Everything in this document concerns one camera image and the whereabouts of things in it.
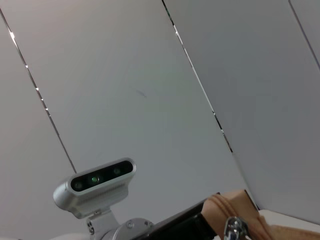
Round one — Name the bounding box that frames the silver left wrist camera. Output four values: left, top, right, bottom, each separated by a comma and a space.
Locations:
52, 157, 138, 240

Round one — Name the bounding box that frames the khaki canvas food bag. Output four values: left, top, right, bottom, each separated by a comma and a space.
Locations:
201, 188, 320, 240

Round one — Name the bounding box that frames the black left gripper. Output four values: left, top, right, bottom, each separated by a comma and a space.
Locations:
146, 192, 221, 240

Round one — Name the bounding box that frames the silver metal zipper pull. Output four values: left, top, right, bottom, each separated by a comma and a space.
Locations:
223, 216, 251, 240

